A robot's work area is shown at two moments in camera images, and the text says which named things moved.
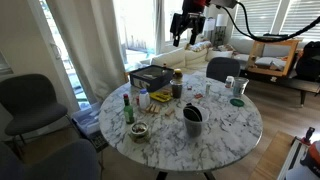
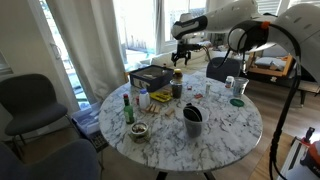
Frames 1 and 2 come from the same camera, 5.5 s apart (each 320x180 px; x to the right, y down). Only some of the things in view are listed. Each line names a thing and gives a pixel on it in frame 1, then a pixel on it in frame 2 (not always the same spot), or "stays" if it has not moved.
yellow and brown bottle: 177,74 stays
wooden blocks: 153,109 stays
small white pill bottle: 230,81 stays
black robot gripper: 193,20 → 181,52
